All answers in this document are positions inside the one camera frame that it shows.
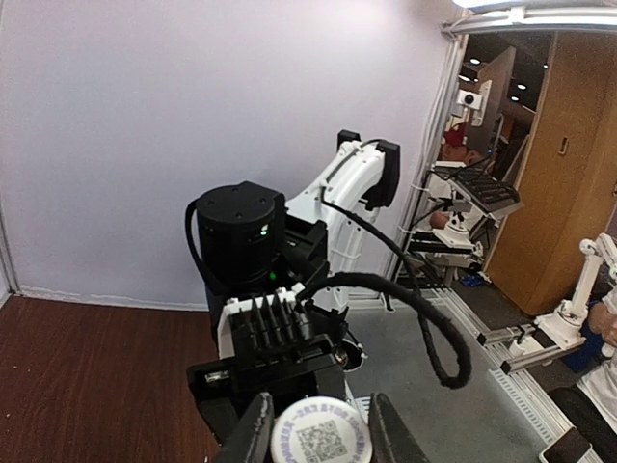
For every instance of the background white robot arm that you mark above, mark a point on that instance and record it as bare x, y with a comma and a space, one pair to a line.
563, 325

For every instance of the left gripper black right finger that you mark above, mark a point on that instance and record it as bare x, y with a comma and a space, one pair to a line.
392, 441

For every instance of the background keyboard on stand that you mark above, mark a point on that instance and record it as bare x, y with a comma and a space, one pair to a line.
491, 196

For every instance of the left aluminium frame post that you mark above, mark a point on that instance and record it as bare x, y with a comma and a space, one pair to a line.
7, 262

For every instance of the ceiling light panel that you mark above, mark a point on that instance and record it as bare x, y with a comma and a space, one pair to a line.
484, 6

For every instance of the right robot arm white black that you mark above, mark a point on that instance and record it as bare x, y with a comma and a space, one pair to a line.
255, 250

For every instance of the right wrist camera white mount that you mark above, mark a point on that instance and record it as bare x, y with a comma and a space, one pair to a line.
261, 325

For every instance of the white cap of tea bottle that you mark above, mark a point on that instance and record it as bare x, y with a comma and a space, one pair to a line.
320, 429

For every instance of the wooden cabinet door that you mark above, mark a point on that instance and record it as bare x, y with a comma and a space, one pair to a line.
567, 178

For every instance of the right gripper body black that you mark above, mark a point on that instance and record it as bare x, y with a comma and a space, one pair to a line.
223, 390

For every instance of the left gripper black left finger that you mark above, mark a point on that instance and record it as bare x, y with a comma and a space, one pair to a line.
250, 440

